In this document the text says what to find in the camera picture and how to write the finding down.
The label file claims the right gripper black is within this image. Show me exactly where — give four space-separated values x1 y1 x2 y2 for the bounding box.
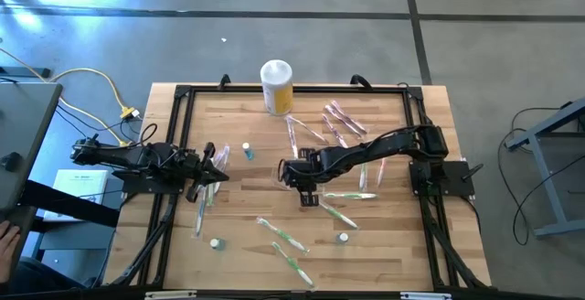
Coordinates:
278 147 326 208

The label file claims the black flat bar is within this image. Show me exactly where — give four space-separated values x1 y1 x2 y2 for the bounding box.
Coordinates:
0 65 51 80

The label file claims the white yellow wipes canister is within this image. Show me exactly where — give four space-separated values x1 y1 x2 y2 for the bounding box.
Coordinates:
260 59 294 117

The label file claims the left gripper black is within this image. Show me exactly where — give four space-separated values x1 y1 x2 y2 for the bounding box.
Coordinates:
175 142 230 203

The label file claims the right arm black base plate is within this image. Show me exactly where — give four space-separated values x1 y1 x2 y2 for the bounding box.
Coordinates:
409 160 476 198

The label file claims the white booklet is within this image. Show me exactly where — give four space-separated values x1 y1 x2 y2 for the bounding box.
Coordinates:
43 168 111 222

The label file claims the yellow cable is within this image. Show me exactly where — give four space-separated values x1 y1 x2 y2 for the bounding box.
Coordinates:
0 47 138 148

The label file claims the grey toothbrush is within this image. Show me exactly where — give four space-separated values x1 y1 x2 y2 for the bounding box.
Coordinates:
194 184 209 239

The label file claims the black aluminium table frame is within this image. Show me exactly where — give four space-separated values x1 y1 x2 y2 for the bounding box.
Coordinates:
103 82 493 292

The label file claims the orange toothbrush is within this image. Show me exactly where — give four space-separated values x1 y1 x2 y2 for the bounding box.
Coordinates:
375 156 388 188

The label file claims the dark grey office desk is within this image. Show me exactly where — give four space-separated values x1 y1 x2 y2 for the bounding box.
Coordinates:
0 81 64 212

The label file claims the yellow cable connector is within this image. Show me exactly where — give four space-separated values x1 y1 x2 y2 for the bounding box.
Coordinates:
119 105 142 121

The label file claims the person's leg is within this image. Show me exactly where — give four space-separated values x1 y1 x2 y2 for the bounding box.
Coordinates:
6 256 90 292

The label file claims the black clamp lever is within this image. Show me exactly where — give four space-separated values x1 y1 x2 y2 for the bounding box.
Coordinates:
461 163 484 182

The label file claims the black computer mouse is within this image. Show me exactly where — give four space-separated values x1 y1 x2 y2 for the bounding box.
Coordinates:
0 151 23 172

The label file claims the white frame bracket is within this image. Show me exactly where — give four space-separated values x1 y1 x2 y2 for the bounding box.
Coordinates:
399 291 452 300
144 290 198 300

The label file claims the person's hand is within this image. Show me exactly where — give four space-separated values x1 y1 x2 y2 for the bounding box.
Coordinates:
0 220 22 284

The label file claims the blue-grey metal table frame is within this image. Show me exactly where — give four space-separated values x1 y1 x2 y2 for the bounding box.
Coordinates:
505 97 585 240

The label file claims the black floor cable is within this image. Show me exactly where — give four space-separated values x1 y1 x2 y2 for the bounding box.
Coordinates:
496 105 585 247

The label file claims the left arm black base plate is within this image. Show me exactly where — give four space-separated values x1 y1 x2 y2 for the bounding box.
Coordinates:
112 166 184 195

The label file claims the black desk crossbar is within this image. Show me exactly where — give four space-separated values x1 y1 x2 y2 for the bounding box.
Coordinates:
20 179 121 229

